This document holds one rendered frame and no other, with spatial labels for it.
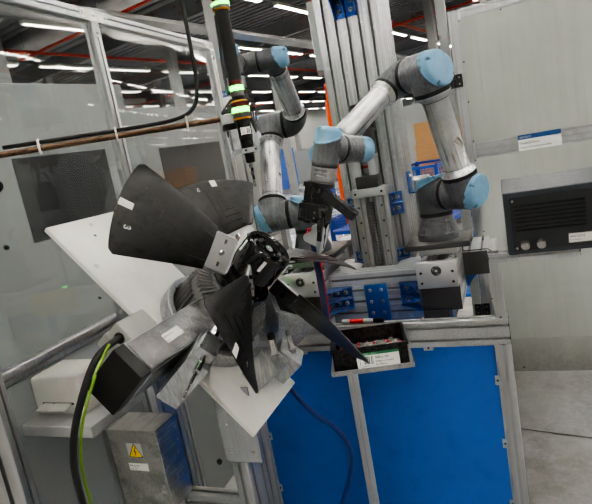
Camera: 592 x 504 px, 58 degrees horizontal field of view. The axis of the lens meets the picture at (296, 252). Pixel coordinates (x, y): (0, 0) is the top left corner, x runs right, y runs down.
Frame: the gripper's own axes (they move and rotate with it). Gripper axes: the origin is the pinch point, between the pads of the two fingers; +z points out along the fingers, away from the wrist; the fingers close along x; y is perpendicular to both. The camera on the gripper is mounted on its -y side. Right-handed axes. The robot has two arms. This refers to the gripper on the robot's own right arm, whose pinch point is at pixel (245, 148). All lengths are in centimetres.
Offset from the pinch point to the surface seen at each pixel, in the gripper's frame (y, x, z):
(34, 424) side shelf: -79, 38, 62
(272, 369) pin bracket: -66, -27, 54
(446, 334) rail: -17, -62, 66
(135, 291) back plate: -71, 3, 31
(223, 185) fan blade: -39.7, -10.2, 10.1
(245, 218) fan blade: -50, -20, 19
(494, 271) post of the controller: -15, -78, 48
